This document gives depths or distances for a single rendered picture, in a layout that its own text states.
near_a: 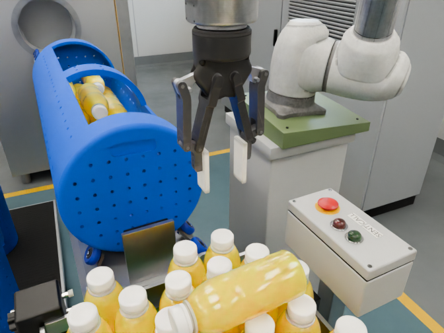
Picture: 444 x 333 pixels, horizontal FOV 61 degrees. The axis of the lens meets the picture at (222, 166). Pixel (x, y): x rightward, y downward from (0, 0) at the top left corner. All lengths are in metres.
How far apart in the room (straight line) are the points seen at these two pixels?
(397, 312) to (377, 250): 1.48
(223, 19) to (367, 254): 0.40
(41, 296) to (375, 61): 0.94
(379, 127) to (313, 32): 1.20
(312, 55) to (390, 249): 0.67
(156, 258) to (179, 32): 5.52
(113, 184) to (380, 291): 0.49
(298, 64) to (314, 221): 0.61
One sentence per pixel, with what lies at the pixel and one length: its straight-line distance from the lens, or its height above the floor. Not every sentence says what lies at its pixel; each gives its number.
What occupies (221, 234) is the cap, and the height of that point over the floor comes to 1.08.
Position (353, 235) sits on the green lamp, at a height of 1.11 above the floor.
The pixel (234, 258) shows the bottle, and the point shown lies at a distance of 0.66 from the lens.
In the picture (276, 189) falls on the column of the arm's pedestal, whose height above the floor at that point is 0.84.
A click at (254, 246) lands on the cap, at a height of 1.08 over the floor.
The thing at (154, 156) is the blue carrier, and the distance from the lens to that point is 0.72.
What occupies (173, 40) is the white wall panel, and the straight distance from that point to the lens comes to 6.14.
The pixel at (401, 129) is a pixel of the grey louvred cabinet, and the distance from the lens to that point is 2.40.
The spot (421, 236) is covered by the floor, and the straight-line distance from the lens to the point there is 2.62.
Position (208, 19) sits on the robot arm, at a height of 1.43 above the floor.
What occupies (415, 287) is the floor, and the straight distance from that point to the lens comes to 2.26.
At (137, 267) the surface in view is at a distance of 0.77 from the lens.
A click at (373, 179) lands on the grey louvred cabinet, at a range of 2.44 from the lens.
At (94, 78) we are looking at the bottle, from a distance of 1.40.
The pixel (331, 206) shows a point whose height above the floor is 1.11.
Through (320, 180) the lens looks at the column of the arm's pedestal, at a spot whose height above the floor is 0.83.
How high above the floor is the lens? 1.49
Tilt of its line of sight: 29 degrees down
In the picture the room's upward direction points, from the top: straight up
